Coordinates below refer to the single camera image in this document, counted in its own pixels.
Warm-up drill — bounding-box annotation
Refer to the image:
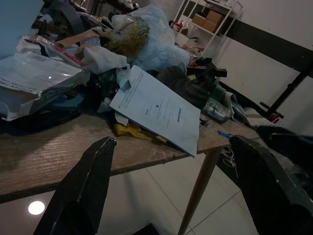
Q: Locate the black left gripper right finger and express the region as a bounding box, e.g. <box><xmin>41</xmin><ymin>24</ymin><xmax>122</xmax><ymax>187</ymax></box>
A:
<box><xmin>228</xmin><ymin>136</ymin><xmax>313</xmax><ymax>235</ymax></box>

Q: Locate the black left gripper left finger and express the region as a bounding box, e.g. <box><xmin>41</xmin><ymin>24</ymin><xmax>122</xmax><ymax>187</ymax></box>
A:
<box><xmin>33</xmin><ymin>136</ymin><xmax>117</xmax><ymax>235</ymax></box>

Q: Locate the clear plastic bag with trash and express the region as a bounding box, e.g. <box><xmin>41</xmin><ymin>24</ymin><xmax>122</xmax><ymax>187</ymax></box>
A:
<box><xmin>105</xmin><ymin>4</ymin><xmax>191</xmax><ymax>72</ymax></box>

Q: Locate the wooden table with tapered legs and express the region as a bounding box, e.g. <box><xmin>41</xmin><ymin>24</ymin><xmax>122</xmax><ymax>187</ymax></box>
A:
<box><xmin>0</xmin><ymin>111</ymin><xmax>260</xmax><ymax>235</ymax></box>

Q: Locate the blue pen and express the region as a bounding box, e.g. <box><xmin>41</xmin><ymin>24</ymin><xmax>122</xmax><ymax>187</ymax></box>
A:
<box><xmin>217</xmin><ymin>130</ymin><xmax>234</xmax><ymax>139</ymax></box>

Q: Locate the yellow plastic wrapper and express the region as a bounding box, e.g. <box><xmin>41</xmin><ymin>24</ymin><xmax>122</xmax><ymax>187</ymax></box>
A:
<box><xmin>114</xmin><ymin>123</ymin><xmax>169</xmax><ymax>144</ymax></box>

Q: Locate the blue foam piece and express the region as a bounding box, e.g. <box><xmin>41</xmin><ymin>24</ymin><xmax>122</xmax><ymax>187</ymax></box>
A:
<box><xmin>48</xmin><ymin>94</ymin><xmax>86</xmax><ymax>111</ymax></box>

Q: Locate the clear plastic packet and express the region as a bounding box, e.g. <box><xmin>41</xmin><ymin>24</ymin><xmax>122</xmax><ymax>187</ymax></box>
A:
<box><xmin>201</xmin><ymin>98</ymin><xmax>232</xmax><ymax>122</ymax></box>

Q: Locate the black metal stand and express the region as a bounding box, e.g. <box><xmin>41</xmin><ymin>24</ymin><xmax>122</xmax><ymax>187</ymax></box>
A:
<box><xmin>259</xmin><ymin>64</ymin><xmax>313</xmax><ymax>123</ymax></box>

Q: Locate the white printed paper sheet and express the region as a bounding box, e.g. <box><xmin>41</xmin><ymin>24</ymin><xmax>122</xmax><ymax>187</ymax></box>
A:
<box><xmin>109</xmin><ymin>65</ymin><xmax>201</xmax><ymax>157</ymax></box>

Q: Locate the torn grey mailer envelope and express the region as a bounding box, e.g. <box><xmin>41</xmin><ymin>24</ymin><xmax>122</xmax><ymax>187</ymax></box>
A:
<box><xmin>0</xmin><ymin>51</ymin><xmax>90</xmax><ymax>121</ymax></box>

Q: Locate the white crumpled cloth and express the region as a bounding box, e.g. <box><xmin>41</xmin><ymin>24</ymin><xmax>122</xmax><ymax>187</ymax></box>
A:
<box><xmin>83</xmin><ymin>46</ymin><xmax>128</xmax><ymax>74</ymax></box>

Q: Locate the pink striped stick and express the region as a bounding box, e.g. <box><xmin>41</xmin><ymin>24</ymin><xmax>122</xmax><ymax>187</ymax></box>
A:
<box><xmin>55</xmin><ymin>44</ymin><xmax>86</xmax><ymax>68</ymax></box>

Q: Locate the black crumpled bag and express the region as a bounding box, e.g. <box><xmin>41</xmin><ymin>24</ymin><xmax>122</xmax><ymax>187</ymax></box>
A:
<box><xmin>155</xmin><ymin>65</ymin><xmax>211</xmax><ymax>110</ymax></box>

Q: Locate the black power tool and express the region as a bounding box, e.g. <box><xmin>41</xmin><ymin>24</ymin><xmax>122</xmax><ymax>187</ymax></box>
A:
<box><xmin>189</xmin><ymin>57</ymin><xmax>227</xmax><ymax>84</ymax></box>

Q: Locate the brown cardboard scrap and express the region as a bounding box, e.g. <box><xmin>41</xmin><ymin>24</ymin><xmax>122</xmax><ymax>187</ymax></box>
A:
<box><xmin>56</xmin><ymin>29</ymin><xmax>101</xmax><ymax>47</ymax></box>

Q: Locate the white metal shelf rack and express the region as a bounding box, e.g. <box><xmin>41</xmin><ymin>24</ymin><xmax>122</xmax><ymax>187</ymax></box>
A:
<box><xmin>172</xmin><ymin>0</ymin><xmax>244</xmax><ymax>57</ymax></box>

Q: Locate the brown cardboard box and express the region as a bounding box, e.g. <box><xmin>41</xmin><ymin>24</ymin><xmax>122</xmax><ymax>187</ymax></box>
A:
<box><xmin>204</xmin><ymin>9</ymin><xmax>224</xmax><ymax>33</ymax></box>
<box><xmin>192</xmin><ymin>13</ymin><xmax>207</xmax><ymax>27</ymax></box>

